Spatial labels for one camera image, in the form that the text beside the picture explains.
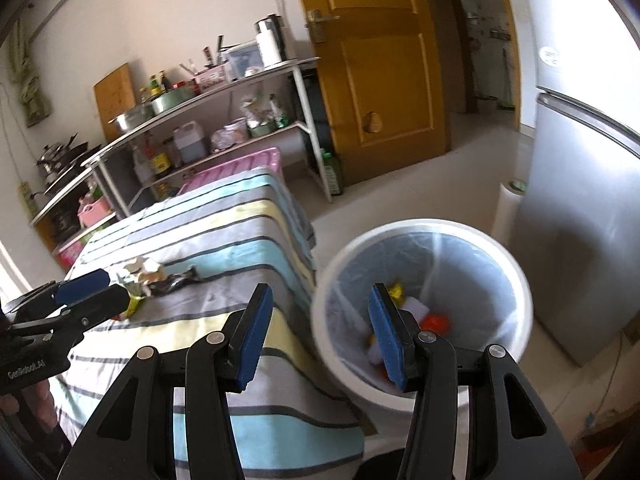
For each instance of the white plastic bottle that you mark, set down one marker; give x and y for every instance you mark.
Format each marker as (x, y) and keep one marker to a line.
(142, 162)

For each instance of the pink utensil basket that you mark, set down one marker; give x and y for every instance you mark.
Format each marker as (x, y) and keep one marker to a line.
(210, 79)

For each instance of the clear plastic bin liner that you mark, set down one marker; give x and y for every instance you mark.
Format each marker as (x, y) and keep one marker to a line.
(475, 285)

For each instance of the person's left hand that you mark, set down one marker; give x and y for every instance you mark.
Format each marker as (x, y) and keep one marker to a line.
(42, 401)

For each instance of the red snack wrapper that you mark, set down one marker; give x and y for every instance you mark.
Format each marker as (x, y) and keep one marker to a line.
(435, 322)

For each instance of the gold snack wrapper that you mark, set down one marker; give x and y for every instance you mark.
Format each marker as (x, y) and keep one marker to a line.
(397, 291)

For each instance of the black cooking pots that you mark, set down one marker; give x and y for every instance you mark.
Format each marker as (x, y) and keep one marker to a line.
(55, 157)

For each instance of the plastic oil jug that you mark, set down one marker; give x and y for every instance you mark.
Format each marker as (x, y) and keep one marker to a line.
(190, 142)

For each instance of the green hanging cloth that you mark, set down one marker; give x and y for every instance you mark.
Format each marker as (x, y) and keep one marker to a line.
(27, 75)

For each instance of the steel basin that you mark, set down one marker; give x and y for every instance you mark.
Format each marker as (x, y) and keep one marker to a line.
(130, 119)

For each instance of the low kitchen shelf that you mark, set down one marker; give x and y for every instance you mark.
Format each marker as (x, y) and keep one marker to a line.
(60, 195)

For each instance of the green metal basin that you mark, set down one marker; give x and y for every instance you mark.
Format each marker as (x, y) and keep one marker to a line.
(172, 100)

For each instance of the green snack wrapper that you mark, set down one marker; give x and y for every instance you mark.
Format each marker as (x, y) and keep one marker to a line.
(132, 302)

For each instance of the white electric kettle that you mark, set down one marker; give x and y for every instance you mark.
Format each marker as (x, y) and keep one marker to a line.
(270, 42)

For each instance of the dark snack wrapper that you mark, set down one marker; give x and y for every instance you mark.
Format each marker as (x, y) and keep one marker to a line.
(175, 282)

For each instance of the green oil bottle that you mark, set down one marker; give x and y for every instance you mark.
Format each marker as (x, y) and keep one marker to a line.
(332, 172)

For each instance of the wall power strip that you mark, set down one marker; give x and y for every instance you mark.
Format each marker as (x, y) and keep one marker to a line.
(26, 195)

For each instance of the white plastic film roll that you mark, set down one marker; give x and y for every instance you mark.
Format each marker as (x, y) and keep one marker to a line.
(507, 210)

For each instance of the green bowl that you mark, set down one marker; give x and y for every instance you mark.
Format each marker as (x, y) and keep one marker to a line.
(262, 129)

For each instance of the yellow label bottle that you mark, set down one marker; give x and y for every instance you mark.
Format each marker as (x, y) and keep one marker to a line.
(160, 162)

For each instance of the yellow wooden door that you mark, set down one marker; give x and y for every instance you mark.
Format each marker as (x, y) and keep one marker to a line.
(380, 85)

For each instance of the white refrigerator label sticker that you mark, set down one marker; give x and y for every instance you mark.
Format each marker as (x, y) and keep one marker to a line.
(550, 55)

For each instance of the small wooden door ornament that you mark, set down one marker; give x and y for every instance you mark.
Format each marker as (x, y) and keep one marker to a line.
(372, 121)

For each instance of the wooden cutting board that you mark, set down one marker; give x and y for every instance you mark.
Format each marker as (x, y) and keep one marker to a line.
(115, 95)

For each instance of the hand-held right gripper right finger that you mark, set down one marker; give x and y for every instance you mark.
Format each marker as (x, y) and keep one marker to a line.
(387, 340)

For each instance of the pink plastic crate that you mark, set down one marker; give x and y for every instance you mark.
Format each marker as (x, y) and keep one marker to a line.
(235, 165)

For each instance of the plastic bag with food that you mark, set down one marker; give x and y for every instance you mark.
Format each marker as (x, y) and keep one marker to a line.
(227, 137)

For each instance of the crumpled beige paper wrapper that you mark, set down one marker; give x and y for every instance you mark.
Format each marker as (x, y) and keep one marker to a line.
(145, 272)

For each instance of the clear storage box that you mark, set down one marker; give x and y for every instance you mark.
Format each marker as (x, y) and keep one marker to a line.
(242, 60)

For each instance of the green glass bottle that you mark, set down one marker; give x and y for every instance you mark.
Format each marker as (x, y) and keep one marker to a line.
(152, 87)

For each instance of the small pink basket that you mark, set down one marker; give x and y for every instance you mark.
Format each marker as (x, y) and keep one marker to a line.
(92, 212)

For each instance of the striped tablecloth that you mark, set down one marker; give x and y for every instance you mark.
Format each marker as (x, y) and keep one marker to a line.
(225, 230)

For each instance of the dark sauce bottle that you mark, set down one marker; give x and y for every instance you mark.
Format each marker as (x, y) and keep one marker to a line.
(162, 81)

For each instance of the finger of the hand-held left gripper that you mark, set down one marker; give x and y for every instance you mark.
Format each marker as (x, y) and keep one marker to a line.
(82, 285)
(100, 305)

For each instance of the white plastic trash bin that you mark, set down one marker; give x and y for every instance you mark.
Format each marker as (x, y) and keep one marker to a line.
(340, 360)

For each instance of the white crumpled wrapper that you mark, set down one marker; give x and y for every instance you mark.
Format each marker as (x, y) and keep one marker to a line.
(417, 307)

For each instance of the pink storage box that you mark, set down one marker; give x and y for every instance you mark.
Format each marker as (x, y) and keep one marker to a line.
(70, 252)

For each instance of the metal shelf rack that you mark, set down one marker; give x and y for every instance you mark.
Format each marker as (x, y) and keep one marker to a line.
(305, 110)

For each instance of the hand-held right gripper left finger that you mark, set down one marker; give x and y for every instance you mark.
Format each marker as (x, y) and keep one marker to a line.
(255, 340)

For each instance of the silver refrigerator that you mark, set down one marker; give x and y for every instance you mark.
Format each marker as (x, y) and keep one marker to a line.
(575, 185)

